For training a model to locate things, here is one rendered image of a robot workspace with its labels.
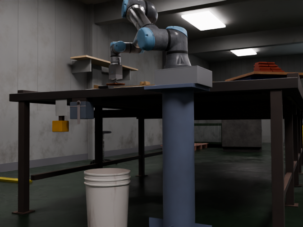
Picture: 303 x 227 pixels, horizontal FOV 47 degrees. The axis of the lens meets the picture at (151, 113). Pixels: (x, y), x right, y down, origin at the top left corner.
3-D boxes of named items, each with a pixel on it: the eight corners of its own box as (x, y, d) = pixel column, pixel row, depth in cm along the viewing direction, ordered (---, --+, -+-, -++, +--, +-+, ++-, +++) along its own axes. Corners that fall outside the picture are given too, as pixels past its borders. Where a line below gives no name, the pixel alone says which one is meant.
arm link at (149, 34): (172, 34, 180) (143, -3, 220) (145, 33, 174) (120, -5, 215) (167, 55, 186) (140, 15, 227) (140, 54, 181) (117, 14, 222)
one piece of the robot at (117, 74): (126, 60, 260) (126, 82, 259) (118, 61, 266) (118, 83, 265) (115, 58, 253) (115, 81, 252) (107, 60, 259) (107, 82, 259)
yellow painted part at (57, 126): (61, 131, 248) (61, 98, 249) (52, 131, 252) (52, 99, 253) (69, 131, 256) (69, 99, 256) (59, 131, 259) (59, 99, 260)
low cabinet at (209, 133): (200, 143, 1201) (200, 123, 1203) (246, 144, 1129) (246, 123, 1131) (181, 146, 1051) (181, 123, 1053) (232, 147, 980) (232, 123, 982)
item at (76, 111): (84, 124, 239) (84, 97, 239) (68, 124, 245) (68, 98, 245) (94, 124, 249) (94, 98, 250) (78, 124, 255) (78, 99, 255)
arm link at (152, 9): (162, -2, 220) (140, 45, 262) (145, -4, 217) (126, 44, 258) (165, 12, 216) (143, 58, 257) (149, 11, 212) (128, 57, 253)
